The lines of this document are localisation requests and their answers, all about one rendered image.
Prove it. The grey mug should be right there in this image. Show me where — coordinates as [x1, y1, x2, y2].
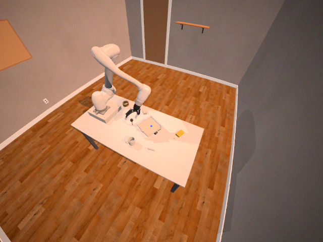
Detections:
[125, 137, 135, 146]

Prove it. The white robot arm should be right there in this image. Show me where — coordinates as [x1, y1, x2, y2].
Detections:
[91, 44, 151, 115]

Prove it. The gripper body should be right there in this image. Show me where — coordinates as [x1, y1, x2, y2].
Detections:
[133, 104, 140, 112]

